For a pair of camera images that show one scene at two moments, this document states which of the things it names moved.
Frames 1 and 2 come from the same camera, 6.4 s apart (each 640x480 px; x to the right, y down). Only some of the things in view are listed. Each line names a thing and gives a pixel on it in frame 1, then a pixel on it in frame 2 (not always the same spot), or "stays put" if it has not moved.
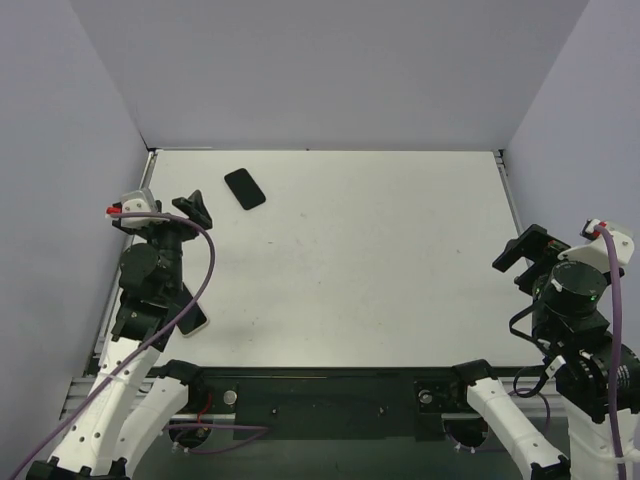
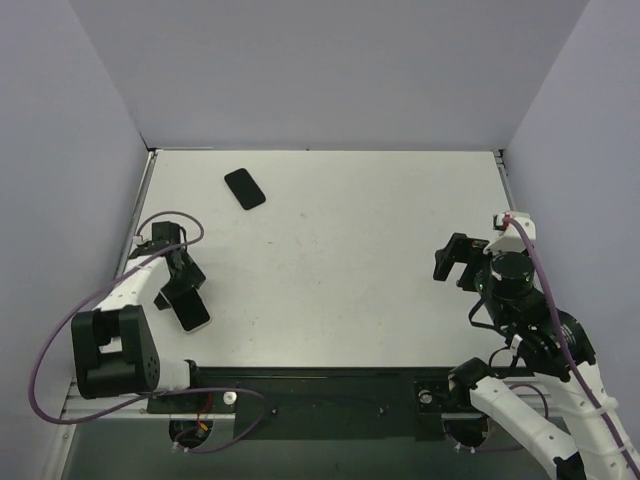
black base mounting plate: [332, 405] stays put
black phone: [244, 188] stays put
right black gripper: [528, 255] -> [463, 257]
